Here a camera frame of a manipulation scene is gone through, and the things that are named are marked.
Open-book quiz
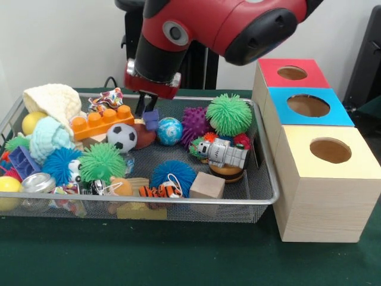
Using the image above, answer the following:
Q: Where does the blue spiky ball with eyes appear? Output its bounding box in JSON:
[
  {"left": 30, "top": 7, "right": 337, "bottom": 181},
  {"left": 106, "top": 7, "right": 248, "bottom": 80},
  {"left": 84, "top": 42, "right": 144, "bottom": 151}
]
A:
[{"left": 42, "top": 147, "right": 84, "bottom": 186}]

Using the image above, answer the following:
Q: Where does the orange toy building block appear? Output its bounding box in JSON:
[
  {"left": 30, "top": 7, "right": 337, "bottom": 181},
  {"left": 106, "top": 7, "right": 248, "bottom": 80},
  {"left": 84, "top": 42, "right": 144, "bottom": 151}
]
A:
[{"left": 71, "top": 105, "right": 136, "bottom": 142}]

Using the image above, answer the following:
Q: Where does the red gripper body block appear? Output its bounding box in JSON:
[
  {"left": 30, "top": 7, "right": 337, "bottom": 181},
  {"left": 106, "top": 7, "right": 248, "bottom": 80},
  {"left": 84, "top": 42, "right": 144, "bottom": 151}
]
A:
[{"left": 124, "top": 58, "right": 182, "bottom": 100}]

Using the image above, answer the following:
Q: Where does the plain yellow ball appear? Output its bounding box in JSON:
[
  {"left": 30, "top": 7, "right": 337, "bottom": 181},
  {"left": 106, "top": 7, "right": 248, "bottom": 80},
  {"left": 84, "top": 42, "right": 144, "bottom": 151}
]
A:
[{"left": 0, "top": 176, "right": 21, "bottom": 210}]

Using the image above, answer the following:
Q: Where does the purple spiky ball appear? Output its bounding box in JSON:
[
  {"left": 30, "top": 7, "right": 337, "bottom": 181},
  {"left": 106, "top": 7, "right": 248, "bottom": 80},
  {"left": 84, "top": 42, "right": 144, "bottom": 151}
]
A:
[{"left": 180, "top": 107, "right": 213, "bottom": 148}]

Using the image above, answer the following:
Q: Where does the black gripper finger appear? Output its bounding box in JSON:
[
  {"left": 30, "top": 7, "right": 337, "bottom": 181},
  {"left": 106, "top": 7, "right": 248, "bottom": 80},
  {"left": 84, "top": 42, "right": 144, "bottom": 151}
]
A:
[{"left": 136, "top": 94, "right": 152, "bottom": 119}]

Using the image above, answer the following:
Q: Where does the green spiky ball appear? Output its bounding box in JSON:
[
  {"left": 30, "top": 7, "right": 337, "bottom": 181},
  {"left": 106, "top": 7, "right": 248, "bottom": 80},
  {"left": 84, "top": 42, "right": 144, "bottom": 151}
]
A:
[{"left": 79, "top": 142, "right": 127, "bottom": 184}]

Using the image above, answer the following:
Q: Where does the black and white soccer ball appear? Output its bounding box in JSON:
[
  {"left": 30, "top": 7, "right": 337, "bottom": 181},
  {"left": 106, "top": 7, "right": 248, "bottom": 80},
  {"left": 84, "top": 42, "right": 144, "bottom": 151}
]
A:
[{"left": 107, "top": 123, "right": 138, "bottom": 153}]

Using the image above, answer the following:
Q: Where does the small wooden block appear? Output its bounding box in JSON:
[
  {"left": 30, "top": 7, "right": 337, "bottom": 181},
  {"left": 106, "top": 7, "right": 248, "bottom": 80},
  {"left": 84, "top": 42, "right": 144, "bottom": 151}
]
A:
[{"left": 189, "top": 172, "right": 226, "bottom": 200}]

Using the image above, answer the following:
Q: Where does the dark green table cloth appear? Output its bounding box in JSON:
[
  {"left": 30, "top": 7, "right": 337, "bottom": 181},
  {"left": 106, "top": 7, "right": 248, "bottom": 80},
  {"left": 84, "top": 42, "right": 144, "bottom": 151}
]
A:
[{"left": 0, "top": 88, "right": 381, "bottom": 286}]

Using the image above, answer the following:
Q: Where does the cream knitted cloth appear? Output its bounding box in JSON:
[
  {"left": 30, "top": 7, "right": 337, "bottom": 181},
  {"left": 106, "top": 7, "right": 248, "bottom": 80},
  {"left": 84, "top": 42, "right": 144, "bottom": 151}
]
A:
[{"left": 23, "top": 83, "right": 83, "bottom": 141}]

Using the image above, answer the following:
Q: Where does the purple toy block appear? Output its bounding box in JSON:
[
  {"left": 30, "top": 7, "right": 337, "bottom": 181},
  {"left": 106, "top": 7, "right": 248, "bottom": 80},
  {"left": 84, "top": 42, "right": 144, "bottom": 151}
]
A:
[{"left": 142, "top": 109, "right": 160, "bottom": 132}]

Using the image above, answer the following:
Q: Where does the shallow clear mesh bin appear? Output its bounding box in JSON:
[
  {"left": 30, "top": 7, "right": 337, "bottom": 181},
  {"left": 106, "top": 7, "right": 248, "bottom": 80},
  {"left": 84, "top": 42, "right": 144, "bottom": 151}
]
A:
[{"left": 0, "top": 94, "right": 279, "bottom": 223}]

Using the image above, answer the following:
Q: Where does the clear crumpled plastic packet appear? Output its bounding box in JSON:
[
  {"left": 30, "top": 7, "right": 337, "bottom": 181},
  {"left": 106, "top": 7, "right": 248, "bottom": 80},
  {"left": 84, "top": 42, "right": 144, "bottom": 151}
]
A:
[{"left": 122, "top": 152, "right": 136, "bottom": 177}]

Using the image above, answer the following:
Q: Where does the toy hamburger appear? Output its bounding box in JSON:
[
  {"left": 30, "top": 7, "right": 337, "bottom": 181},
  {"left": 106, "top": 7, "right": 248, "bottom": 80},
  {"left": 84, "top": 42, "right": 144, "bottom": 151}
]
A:
[{"left": 208, "top": 164, "right": 245, "bottom": 184}]

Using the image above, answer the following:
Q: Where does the globe print ball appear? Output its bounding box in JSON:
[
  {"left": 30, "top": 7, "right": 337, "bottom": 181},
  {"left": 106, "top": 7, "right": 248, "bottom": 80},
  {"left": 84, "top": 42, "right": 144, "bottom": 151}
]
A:
[{"left": 157, "top": 117, "right": 183, "bottom": 147}]

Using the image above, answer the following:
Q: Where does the silver metal can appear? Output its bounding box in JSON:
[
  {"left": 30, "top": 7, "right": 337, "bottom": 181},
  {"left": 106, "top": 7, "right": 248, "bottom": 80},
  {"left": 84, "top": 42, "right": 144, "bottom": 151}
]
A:
[{"left": 21, "top": 173, "right": 56, "bottom": 195}]

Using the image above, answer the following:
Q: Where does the yellow smiley face ball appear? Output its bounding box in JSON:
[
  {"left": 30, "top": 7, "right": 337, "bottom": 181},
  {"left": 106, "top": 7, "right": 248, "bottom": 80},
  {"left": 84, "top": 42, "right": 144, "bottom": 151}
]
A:
[{"left": 22, "top": 111, "right": 48, "bottom": 136}]

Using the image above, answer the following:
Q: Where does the green furry ball with eyes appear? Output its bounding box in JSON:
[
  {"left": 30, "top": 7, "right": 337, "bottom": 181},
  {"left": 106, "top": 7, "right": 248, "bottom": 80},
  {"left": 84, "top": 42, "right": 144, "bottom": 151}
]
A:
[{"left": 206, "top": 94, "right": 253, "bottom": 137}]

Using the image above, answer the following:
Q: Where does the black chair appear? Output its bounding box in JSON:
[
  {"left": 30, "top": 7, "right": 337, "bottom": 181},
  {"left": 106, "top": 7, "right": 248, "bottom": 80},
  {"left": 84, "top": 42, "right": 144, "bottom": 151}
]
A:
[{"left": 344, "top": 5, "right": 381, "bottom": 120}]

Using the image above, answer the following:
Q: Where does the small brown basketball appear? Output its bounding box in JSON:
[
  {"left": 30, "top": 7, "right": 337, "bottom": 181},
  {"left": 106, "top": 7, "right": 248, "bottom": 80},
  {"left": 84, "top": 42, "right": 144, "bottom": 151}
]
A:
[{"left": 132, "top": 122, "right": 157, "bottom": 150}]

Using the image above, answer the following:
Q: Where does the wooden box with three holes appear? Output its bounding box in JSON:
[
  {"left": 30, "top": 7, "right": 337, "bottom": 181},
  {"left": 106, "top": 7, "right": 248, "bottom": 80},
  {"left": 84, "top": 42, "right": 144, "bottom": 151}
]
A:
[{"left": 250, "top": 58, "right": 381, "bottom": 243}]

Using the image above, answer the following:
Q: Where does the black cable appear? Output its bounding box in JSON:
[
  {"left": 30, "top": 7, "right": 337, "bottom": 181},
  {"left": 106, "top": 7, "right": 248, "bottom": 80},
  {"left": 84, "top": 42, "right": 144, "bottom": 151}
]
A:
[{"left": 104, "top": 76, "right": 120, "bottom": 90}]

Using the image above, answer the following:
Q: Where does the light teal knitted cloth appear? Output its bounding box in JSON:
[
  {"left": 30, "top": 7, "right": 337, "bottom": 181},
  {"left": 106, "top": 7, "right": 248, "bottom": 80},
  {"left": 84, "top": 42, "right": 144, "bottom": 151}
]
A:
[{"left": 30, "top": 116, "right": 76, "bottom": 166}]

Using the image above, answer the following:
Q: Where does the silver toy robot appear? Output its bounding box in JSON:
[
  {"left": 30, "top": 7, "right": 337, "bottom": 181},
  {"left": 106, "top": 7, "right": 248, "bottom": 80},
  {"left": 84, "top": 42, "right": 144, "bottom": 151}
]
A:
[{"left": 198, "top": 138, "right": 251, "bottom": 170}]

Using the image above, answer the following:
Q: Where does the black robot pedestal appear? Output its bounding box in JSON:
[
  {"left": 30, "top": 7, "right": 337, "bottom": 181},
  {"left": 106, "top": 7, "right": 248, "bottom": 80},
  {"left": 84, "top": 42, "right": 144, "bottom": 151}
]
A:
[{"left": 115, "top": 0, "right": 220, "bottom": 90}]

